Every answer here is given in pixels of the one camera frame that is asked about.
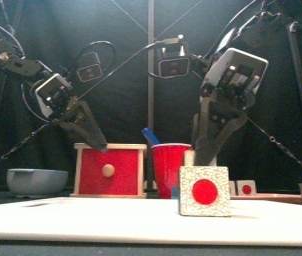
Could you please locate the large toy sushi roll block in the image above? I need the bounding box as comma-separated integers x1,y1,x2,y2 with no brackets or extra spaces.
176,165,233,218

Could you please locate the small toy sushi piece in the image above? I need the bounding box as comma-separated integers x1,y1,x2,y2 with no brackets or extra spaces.
235,179,258,196

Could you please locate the brown wooden plate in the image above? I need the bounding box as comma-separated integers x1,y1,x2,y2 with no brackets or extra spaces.
230,192,302,205

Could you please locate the white cutting board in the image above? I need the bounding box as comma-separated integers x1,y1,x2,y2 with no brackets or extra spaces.
0,196,302,248

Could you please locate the cream wooden block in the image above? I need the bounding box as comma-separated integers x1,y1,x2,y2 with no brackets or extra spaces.
183,149,219,167

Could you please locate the red plastic cup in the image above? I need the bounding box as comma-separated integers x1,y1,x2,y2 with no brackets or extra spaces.
150,142,193,200

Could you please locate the red wooden drawer box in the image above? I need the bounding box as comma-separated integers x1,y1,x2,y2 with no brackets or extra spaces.
70,142,148,199

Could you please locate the grey bowl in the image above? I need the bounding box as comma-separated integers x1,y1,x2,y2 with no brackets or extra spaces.
5,168,70,198

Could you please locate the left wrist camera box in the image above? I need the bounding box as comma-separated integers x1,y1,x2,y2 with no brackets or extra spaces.
75,51,106,84

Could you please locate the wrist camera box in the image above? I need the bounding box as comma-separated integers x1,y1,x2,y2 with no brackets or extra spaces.
156,41,193,80
75,51,106,84

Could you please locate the blue utensil handle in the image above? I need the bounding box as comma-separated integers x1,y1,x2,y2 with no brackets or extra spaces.
140,127,162,146

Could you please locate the thin diagonal brace wire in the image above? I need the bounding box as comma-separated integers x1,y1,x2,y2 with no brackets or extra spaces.
0,0,205,177

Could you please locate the diagonal brace wire with turnbuckle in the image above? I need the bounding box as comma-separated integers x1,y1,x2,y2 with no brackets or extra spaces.
110,0,302,169

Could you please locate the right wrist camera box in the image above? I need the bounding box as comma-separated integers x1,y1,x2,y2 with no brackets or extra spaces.
156,41,193,80

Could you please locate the grey vertical frame pole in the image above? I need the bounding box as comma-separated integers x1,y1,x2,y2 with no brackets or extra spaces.
146,0,156,192

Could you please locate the black left camera cable loop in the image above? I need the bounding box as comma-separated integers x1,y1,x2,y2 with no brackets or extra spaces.
70,40,118,78

